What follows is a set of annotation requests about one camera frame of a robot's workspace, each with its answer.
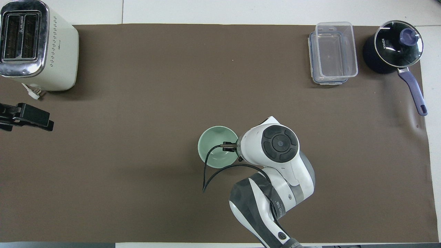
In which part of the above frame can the green bowl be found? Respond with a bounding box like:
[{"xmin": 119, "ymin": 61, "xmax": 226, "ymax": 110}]
[{"xmin": 197, "ymin": 126, "xmax": 239, "ymax": 169}]

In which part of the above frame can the blue-rimmed container lid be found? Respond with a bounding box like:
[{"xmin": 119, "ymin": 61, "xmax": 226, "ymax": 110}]
[{"xmin": 307, "ymin": 31, "xmax": 349, "ymax": 85}]

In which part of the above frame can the clear plastic container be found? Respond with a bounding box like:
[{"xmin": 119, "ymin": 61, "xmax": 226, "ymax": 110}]
[{"xmin": 316, "ymin": 21, "xmax": 359, "ymax": 79}]

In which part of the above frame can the cream toaster with chrome top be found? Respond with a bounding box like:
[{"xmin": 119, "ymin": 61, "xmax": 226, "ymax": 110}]
[{"xmin": 0, "ymin": 0, "xmax": 80, "ymax": 92}]

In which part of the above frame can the black stand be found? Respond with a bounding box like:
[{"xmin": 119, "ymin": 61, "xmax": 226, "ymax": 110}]
[{"xmin": 0, "ymin": 103, "xmax": 55, "ymax": 132}]

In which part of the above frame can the glass pot lid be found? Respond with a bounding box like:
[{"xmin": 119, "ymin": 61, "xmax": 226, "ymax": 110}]
[{"xmin": 374, "ymin": 20, "xmax": 424, "ymax": 68}]

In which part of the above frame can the black cable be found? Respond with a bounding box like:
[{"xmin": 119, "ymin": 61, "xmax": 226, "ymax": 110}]
[{"xmin": 202, "ymin": 141, "xmax": 280, "ymax": 221}]

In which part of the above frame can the dark pot with purple handle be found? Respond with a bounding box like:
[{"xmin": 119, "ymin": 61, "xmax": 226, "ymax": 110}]
[{"xmin": 362, "ymin": 32, "xmax": 428, "ymax": 117}]

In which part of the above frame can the white toaster cable plug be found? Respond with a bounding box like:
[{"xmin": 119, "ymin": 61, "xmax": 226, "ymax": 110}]
[{"xmin": 21, "ymin": 83, "xmax": 43, "ymax": 101}]

